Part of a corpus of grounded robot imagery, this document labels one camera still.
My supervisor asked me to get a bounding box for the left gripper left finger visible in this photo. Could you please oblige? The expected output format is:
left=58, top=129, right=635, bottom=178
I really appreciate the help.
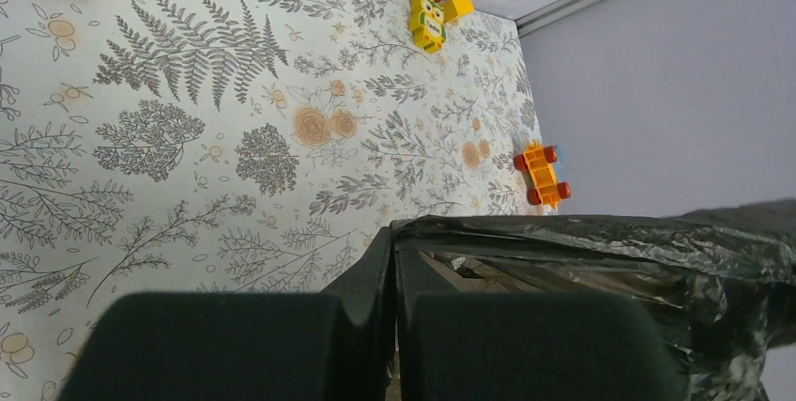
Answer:
left=59, top=227, right=393, bottom=400

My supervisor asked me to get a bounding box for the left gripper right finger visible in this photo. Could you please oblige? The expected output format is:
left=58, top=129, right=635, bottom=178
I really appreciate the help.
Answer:
left=395, top=249, right=686, bottom=400

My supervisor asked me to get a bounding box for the black trash bag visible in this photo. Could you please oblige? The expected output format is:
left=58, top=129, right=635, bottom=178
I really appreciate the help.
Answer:
left=393, top=199, right=795, bottom=400

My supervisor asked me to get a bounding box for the orange red toy car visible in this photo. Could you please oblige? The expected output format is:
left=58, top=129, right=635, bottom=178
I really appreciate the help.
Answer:
left=513, top=139, right=572, bottom=210

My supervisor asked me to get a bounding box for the floral patterned table mat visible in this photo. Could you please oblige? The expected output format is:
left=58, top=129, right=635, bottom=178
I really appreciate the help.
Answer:
left=1, top=0, right=541, bottom=400

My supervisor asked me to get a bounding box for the yellow toy figure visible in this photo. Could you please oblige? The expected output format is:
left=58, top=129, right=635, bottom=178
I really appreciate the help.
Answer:
left=408, top=0, right=447, bottom=54

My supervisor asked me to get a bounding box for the yellow cube block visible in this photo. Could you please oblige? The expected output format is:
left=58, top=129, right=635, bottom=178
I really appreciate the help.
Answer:
left=441, top=0, right=474, bottom=23

